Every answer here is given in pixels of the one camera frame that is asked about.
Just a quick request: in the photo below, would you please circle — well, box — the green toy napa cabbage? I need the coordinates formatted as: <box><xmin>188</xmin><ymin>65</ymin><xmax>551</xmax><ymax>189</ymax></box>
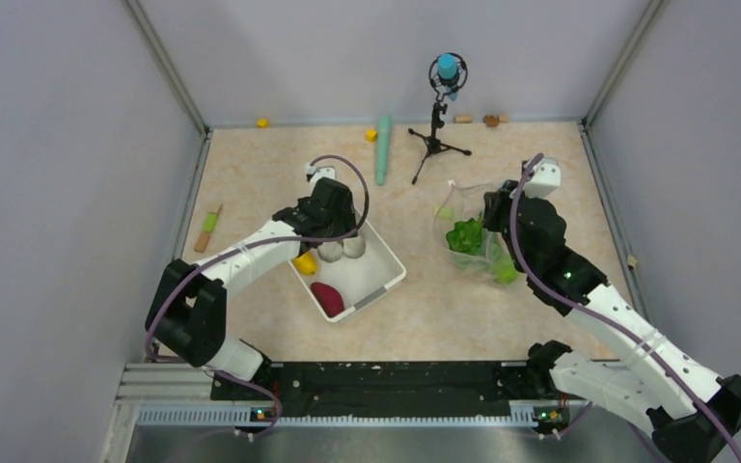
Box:
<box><xmin>445</xmin><ymin>218</ymin><xmax>484</xmax><ymax>256</ymax></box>

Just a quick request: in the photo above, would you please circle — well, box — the white toy garlic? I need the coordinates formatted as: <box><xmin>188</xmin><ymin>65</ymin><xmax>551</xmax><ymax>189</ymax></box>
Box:
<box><xmin>316</xmin><ymin>235</ymin><xmax>367</xmax><ymax>263</ymax></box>

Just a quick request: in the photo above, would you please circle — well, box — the clear pink zip top bag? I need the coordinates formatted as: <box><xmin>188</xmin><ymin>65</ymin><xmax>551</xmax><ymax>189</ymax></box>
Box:
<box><xmin>432</xmin><ymin>179</ymin><xmax>519</xmax><ymax>286</ymax></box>

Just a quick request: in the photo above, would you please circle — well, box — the green toy apple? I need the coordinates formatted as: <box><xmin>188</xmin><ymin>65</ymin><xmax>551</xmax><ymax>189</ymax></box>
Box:
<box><xmin>488</xmin><ymin>255</ymin><xmax>520</xmax><ymax>286</ymax></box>

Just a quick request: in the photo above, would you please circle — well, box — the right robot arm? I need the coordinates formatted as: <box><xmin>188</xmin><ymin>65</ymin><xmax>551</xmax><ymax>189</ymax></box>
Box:
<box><xmin>482</xmin><ymin>181</ymin><xmax>741</xmax><ymax>462</ymax></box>

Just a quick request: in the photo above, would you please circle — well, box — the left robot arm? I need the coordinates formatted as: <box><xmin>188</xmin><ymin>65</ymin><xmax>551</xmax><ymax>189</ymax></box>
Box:
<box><xmin>145</xmin><ymin>177</ymin><xmax>359</xmax><ymax>399</ymax></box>

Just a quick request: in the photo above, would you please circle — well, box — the green lego brick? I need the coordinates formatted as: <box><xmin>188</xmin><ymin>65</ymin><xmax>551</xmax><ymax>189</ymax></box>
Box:
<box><xmin>433</xmin><ymin>204</ymin><xmax>456</xmax><ymax>225</ymax></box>

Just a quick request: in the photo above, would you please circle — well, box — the yellow toy banana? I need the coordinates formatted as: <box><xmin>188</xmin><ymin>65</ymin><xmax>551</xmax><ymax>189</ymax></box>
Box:
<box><xmin>292</xmin><ymin>251</ymin><xmax>318</xmax><ymax>276</ymax></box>

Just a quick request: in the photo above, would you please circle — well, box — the white perforated plastic basket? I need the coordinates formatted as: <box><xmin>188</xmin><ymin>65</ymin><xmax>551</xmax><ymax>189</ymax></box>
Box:
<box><xmin>288</xmin><ymin>220</ymin><xmax>407</xmax><ymax>323</ymax></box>

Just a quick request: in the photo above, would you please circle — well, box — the dark red toy vegetable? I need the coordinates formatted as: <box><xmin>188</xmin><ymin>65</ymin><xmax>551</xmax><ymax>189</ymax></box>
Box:
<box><xmin>311</xmin><ymin>282</ymin><xmax>345</xmax><ymax>318</ymax></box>

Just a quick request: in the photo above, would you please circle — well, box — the black tripod microphone stand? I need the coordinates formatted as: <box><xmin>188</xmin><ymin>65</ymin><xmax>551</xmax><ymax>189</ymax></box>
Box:
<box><xmin>407</xmin><ymin>94</ymin><xmax>472</xmax><ymax>185</ymax></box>

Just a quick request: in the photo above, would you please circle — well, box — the brown wooden block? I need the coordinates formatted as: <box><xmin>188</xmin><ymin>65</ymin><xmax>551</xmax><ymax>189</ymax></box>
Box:
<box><xmin>482</xmin><ymin>114</ymin><xmax>510</xmax><ymax>128</ymax></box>

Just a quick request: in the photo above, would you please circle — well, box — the teal cylindrical toy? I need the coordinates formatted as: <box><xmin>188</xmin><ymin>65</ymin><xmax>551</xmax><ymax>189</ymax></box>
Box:
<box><xmin>374</xmin><ymin>114</ymin><xmax>393</xmax><ymax>186</ymax></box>

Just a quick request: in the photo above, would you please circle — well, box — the green and wood toy knife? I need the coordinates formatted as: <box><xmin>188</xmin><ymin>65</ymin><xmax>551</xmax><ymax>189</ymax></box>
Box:
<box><xmin>193</xmin><ymin>203</ymin><xmax>223</xmax><ymax>253</ymax></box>

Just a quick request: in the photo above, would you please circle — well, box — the blue microphone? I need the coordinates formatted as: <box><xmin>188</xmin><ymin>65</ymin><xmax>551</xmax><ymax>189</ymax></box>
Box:
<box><xmin>428</xmin><ymin>52</ymin><xmax>469</xmax><ymax>102</ymax></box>

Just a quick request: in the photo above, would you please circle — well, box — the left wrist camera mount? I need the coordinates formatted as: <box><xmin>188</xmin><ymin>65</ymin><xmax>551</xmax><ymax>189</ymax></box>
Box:
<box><xmin>305</xmin><ymin>163</ymin><xmax>337</xmax><ymax>188</ymax></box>

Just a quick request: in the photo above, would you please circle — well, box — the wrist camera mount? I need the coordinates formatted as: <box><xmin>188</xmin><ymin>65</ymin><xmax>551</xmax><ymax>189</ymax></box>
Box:
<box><xmin>305</xmin><ymin>163</ymin><xmax>337</xmax><ymax>188</ymax></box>
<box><xmin>523</xmin><ymin>157</ymin><xmax>563</xmax><ymax>199</ymax></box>

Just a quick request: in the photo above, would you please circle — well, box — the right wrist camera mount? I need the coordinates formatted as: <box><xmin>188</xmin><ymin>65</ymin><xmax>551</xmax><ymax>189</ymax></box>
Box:
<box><xmin>523</xmin><ymin>157</ymin><xmax>563</xmax><ymax>199</ymax></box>

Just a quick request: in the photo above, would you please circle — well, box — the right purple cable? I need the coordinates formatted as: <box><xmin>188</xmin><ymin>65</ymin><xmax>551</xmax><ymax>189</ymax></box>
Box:
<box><xmin>509</xmin><ymin>152</ymin><xmax>741</xmax><ymax>463</ymax></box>

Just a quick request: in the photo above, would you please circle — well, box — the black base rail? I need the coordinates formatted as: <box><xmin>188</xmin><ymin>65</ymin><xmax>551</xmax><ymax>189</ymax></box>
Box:
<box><xmin>210</xmin><ymin>361</ymin><xmax>571</xmax><ymax>423</ymax></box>

